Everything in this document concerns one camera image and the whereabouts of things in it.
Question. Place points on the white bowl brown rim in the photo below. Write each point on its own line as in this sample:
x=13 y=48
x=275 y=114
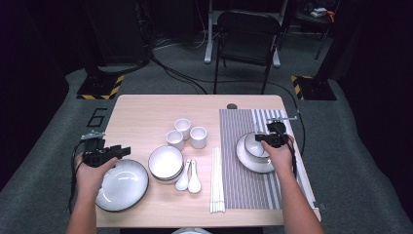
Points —
x=177 y=178
x=254 y=148
x=165 y=161

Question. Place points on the person's left hand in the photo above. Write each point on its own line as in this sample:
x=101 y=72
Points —
x=89 y=182

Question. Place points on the bundle of white chopsticks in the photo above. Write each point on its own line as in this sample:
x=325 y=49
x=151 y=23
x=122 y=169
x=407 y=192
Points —
x=217 y=182

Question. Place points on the dark round table grommet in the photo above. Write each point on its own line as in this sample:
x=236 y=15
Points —
x=232 y=106

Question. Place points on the black folding chair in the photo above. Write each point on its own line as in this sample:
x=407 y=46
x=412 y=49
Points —
x=248 y=48

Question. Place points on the black cabinet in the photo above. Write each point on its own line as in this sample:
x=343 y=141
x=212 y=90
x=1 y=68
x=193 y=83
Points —
x=117 y=32

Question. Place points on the white cup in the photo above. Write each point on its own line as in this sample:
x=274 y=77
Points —
x=198 y=136
x=175 y=138
x=182 y=125

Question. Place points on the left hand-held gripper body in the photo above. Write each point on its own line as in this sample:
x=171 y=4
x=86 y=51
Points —
x=95 y=156

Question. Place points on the black stand base striped tape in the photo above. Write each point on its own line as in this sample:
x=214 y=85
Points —
x=97 y=86
x=316 y=89

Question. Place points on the person's white clothing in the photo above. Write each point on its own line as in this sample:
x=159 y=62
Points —
x=191 y=231

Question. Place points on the white box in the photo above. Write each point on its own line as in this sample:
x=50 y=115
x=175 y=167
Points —
x=319 y=12

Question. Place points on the person's right hand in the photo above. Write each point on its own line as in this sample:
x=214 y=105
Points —
x=281 y=159

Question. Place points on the white ribbed plate dark rim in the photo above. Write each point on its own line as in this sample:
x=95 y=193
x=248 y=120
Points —
x=125 y=187
x=246 y=162

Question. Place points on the grey white striped placemat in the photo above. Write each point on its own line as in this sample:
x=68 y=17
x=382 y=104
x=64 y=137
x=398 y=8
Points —
x=240 y=188

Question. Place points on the white ceramic spoon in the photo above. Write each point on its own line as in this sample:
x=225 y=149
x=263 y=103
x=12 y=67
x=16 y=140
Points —
x=182 y=184
x=194 y=186

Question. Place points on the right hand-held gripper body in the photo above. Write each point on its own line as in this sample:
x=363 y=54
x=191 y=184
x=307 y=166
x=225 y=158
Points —
x=277 y=136

